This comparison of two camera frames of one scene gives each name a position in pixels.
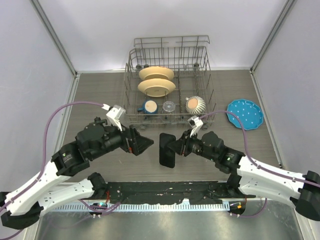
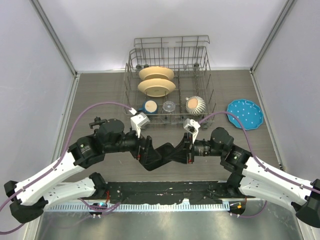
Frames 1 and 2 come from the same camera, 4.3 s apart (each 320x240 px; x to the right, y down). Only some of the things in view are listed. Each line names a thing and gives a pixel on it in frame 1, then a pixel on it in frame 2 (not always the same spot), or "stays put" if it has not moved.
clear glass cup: (168, 106) stays put
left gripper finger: (134, 134) -> (165, 150)
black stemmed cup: (98, 120) stays put
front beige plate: (156, 87) stays put
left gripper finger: (140, 144) -> (151, 159)
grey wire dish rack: (168, 80) stays put
